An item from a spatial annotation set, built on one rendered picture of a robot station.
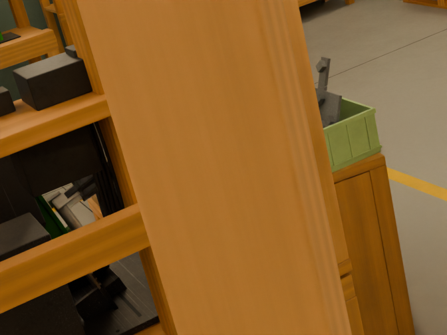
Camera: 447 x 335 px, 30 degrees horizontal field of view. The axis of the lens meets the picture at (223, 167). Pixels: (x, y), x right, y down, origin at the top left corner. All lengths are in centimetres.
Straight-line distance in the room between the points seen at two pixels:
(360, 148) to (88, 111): 147
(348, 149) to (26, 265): 152
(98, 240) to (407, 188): 294
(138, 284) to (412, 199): 237
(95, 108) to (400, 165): 326
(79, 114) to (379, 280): 177
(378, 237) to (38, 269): 165
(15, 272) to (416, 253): 250
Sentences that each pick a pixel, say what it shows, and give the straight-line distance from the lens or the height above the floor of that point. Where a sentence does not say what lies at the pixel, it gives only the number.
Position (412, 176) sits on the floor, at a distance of 471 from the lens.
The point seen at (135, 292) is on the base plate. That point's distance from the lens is 232.
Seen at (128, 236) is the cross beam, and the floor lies 123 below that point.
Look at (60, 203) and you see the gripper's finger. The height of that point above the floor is 122.
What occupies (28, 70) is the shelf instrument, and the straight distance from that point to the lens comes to 188.
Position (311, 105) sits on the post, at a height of 133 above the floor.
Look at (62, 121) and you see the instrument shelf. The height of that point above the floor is 153.
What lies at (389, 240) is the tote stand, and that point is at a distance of 319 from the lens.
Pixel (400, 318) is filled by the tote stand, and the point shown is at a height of 10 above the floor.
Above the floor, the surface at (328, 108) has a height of 99.
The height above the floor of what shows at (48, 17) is 75.
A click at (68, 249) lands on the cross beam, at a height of 126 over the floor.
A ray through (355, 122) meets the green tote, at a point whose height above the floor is 94.
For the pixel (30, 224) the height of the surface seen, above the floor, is 124.
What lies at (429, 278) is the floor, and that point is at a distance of 378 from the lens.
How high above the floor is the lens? 202
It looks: 22 degrees down
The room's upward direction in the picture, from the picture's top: 14 degrees counter-clockwise
